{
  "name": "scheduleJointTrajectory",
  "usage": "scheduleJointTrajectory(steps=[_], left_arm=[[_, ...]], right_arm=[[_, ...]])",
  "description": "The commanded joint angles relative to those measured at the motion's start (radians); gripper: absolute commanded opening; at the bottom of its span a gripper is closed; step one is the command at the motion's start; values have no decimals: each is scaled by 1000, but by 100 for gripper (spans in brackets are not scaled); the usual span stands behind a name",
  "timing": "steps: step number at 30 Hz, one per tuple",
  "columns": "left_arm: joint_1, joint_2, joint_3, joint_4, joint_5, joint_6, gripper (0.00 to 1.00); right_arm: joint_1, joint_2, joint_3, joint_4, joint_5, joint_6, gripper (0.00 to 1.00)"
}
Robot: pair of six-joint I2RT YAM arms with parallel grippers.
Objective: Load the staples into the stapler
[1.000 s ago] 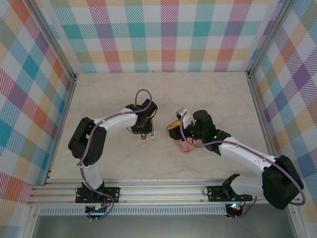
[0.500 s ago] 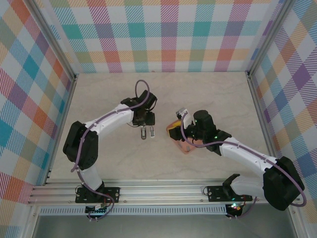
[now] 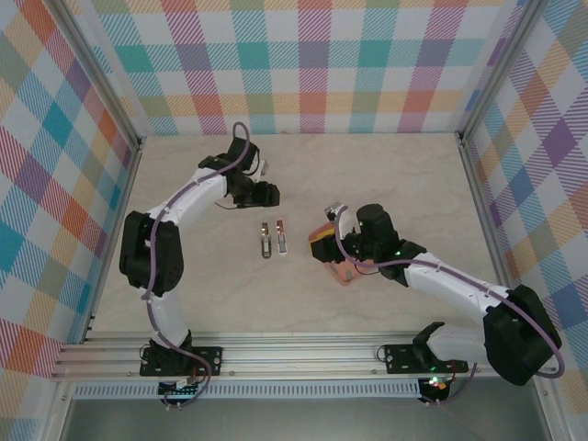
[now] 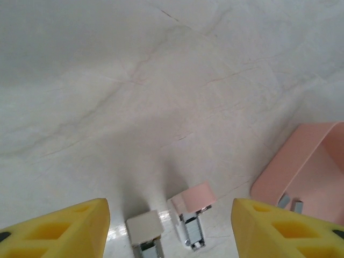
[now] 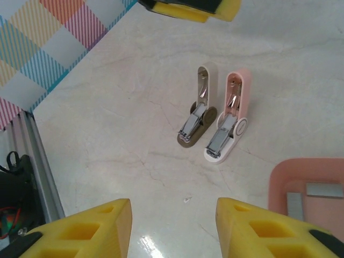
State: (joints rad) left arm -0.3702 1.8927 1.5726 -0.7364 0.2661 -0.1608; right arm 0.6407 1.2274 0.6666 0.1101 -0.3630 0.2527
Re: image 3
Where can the silver USB stick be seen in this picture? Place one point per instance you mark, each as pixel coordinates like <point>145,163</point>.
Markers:
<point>266,245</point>

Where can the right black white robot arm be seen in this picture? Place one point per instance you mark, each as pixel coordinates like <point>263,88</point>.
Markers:
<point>519,344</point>

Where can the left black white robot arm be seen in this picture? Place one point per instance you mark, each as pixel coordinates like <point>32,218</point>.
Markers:
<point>151,257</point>

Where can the pink plastic tray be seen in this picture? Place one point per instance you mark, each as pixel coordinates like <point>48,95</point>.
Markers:
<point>342,275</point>

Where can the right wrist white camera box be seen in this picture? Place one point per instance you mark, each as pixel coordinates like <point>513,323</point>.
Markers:
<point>331,210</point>

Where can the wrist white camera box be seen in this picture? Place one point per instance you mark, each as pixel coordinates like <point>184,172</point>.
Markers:
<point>331,210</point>
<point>261,168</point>

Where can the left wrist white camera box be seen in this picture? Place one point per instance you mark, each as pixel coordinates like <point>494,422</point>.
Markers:
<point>261,168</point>

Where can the right aluminium side rail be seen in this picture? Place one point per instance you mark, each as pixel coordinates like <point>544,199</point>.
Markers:
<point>475,184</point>

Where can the aluminium side rail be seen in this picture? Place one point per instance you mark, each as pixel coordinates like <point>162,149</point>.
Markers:
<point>126,184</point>
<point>475,184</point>

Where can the long aluminium base rail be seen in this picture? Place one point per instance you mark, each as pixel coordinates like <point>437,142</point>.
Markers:
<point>298,356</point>

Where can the left aluminium side rail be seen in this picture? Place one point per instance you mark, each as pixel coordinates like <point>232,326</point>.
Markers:
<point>126,184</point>

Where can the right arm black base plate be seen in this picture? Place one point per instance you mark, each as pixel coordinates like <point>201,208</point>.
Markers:
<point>399,360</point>

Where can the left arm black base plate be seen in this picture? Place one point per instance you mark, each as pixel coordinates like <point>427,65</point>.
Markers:
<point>213,353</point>

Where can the left aluminium frame post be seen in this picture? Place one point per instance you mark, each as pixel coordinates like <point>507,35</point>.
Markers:
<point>105,78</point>

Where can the aluminium frame post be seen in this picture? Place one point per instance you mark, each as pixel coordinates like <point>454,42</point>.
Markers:
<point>105,78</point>
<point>495,69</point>

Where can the right aluminium frame post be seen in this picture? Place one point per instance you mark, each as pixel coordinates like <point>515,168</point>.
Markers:
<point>495,69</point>

